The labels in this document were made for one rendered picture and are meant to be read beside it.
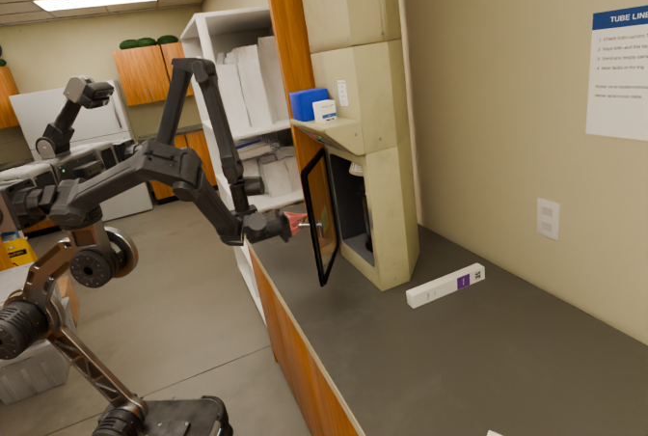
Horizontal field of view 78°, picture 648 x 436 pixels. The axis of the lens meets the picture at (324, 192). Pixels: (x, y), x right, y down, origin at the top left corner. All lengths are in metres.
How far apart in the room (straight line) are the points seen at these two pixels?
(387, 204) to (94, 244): 1.01
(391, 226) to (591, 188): 0.54
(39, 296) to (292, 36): 1.41
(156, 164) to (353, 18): 0.62
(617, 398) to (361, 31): 1.03
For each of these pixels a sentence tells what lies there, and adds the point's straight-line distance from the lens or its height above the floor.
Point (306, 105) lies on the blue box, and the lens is 1.30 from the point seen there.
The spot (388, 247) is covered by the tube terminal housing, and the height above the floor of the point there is 1.09.
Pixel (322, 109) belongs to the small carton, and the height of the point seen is 1.55.
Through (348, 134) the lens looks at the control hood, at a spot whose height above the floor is 1.48.
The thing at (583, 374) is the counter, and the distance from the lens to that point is 1.15.
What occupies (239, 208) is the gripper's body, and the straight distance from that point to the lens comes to 1.55.
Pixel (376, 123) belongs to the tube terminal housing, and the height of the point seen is 1.49.
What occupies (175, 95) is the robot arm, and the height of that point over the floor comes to 1.65.
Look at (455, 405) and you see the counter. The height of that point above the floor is 0.94.
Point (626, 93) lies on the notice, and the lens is 1.12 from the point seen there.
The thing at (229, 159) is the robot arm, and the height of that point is 1.40.
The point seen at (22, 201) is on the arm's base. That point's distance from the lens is 1.28.
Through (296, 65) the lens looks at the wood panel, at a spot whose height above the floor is 1.68.
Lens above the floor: 1.70
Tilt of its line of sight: 19 degrees down
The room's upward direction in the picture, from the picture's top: 9 degrees counter-clockwise
